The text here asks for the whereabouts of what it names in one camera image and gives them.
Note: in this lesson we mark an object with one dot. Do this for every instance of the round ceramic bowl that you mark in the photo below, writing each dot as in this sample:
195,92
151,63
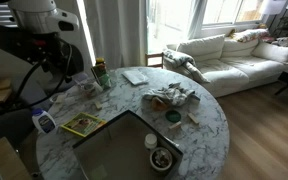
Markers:
161,159

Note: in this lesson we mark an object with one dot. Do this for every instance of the white sofa back cushion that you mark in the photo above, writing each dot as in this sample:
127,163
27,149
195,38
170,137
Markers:
275,53
240,49
202,48

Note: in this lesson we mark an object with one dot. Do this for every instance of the yellow dog picture book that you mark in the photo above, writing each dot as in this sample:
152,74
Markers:
83,124

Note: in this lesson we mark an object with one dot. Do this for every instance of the amber pill bottle yellow lid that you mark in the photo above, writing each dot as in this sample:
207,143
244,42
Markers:
100,61

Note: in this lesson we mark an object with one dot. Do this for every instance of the small wooden block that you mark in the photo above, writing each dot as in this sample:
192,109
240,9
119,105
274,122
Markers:
193,118
98,105
175,125

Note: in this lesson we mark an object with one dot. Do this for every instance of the black plant stand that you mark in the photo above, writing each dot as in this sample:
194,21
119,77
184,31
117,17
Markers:
285,23

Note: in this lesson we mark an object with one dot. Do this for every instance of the dark blue storage box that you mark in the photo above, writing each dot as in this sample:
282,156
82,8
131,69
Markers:
117,153

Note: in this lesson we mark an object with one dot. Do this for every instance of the striped crumpled cloth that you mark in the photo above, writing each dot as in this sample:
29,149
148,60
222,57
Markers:
170,93

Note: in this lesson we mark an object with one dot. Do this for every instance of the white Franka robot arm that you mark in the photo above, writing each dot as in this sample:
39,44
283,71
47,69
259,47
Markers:
34,13

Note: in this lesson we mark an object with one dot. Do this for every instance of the wooden chair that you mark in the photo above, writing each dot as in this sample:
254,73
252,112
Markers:
154,56

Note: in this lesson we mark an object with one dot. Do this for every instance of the grey white throw blanket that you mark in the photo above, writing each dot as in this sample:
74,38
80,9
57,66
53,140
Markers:
184,61

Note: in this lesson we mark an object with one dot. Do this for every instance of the white cup dark contents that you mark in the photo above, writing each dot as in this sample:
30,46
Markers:
90,88

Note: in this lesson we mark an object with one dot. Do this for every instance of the white sofa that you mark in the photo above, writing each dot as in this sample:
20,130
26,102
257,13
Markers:
237,70

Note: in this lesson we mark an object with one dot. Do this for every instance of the small green bowl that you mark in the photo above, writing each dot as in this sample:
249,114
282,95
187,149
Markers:
173,116

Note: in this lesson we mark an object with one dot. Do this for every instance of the orange object under cloth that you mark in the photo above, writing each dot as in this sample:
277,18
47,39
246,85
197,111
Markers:
157,104

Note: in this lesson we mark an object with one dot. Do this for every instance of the grey chair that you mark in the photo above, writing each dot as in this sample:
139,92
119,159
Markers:
4,128

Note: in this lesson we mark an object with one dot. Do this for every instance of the brown cardboard box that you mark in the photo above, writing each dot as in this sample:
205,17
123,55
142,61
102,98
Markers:
5,161

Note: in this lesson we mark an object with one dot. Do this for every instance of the white curtain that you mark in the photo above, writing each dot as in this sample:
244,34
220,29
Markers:
117,30

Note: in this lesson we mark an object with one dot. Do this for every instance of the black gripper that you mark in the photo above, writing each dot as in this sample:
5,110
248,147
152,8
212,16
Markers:
62,56

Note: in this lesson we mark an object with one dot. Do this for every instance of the white bottle blue label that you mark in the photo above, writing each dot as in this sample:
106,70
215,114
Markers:
44,121

